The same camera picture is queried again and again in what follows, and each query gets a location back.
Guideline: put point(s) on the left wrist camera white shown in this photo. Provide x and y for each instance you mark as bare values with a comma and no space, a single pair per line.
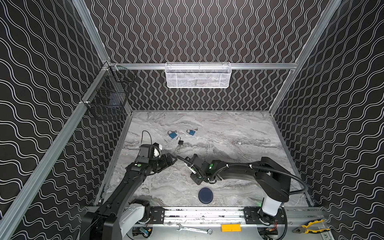
157,150

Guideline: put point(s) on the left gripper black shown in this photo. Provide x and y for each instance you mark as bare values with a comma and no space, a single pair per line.
165,161

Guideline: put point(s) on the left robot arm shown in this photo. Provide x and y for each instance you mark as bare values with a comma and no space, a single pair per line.
115,217

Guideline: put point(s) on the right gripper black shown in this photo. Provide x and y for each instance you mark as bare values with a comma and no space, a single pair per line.
195,165

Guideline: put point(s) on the white wire basket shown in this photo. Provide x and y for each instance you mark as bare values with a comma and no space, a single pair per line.
194,75

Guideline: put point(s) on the steel wrench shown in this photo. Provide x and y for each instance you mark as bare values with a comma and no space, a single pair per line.
195,230

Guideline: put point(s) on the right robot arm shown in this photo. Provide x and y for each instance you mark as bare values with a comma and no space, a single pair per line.
277,182

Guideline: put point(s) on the dark round disc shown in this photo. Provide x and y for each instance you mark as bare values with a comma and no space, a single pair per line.
205,196

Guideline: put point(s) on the black wire basket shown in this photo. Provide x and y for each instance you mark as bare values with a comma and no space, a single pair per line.
108,102

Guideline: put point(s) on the yellow label block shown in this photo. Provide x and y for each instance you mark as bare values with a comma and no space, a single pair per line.
231,228

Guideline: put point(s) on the yellow handled pliers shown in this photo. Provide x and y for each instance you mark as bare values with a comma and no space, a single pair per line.
306,228

